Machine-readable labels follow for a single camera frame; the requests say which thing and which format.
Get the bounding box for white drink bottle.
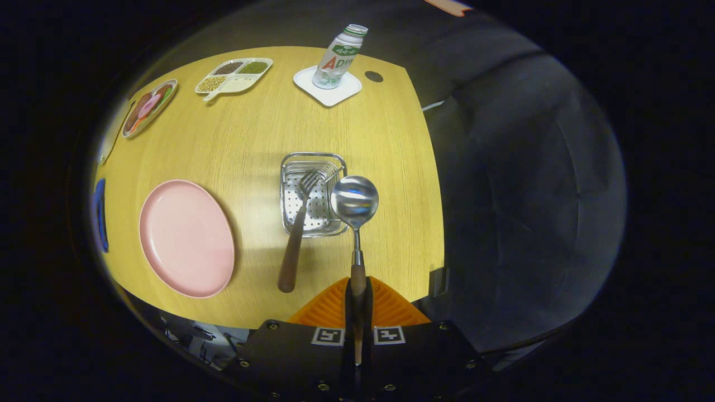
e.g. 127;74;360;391
312;24;369;90

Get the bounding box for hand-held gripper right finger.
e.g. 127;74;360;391
357;276;492;400

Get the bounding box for metal wire basket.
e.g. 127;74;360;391
280;152;349;238

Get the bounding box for white toaster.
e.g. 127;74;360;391
99;100;135;165

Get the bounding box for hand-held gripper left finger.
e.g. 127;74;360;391
223;277;358;400

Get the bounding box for wooden handled metal fork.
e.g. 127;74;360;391
278;170;323;294

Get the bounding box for divided tray of beans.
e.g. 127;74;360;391
195;58;274;102

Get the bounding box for pink round plate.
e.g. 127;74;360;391
139;179;236;299

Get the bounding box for blue cloth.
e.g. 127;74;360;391
92;178;109;253

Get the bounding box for white square coaster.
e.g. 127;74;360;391
293;65;363;108

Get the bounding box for black table clamp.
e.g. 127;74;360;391
428;267;450;298

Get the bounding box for wooden handled metal spoon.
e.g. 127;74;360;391
331;175;380;365

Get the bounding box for oval plate of food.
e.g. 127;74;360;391
122;79;178;139

